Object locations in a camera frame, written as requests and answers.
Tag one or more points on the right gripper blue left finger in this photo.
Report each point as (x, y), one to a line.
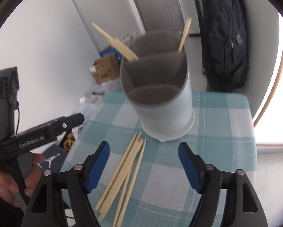
(46, 206)

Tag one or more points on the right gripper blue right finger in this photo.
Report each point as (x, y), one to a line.
(242, 206)

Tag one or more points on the wooden chopstick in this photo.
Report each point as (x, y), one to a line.
(117, 170)
(121, 178)
(128, 188)
(119, 175)

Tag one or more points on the person's left hand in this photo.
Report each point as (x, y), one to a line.
(8, 186)

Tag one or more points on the navy jordan shoe box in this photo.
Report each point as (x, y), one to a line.
(54, 158)

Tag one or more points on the brown shoe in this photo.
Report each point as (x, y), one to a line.
(68, 141)

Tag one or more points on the teal checkered tablecloth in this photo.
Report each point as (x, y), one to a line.
(222, 134)

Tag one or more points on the white plastic bag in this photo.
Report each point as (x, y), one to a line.
(91, 99)

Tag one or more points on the brown cardboard box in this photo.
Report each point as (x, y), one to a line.
(105, 69)

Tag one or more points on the grey divided utensil holder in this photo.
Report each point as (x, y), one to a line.
(158, 85)

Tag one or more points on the blue cardboard box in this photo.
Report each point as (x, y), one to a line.
(110, 50)

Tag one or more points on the black backpack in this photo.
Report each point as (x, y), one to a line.
(225, 44)

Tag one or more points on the grey door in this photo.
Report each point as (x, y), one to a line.
(160, 14)

